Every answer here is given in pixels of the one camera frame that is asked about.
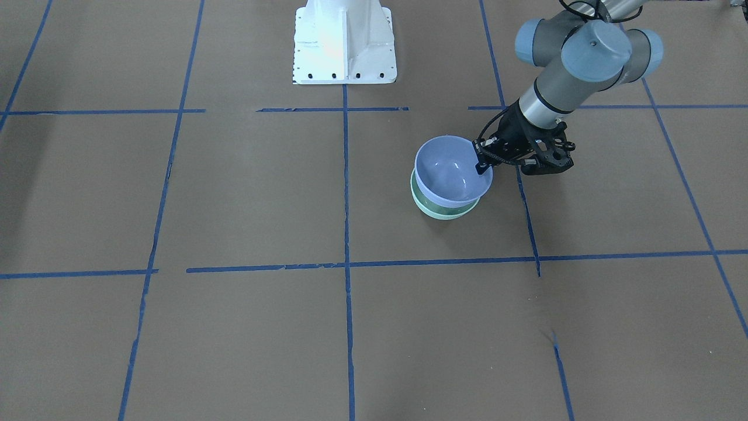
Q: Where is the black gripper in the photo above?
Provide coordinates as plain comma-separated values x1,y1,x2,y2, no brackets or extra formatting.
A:
475,100,576,176

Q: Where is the blue bowl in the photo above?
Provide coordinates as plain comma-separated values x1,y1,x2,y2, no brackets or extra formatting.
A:
414,135,493,208

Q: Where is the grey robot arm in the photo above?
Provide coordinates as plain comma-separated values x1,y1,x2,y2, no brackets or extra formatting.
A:
473,1,664,175

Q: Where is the green bowl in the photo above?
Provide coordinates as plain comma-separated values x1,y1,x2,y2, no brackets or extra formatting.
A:
410,170,479,220

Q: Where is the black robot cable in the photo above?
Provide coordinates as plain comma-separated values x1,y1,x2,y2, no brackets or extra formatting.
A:
558,0,611,24

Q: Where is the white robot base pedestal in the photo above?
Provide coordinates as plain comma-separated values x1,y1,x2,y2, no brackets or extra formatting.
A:
292,1,398,85

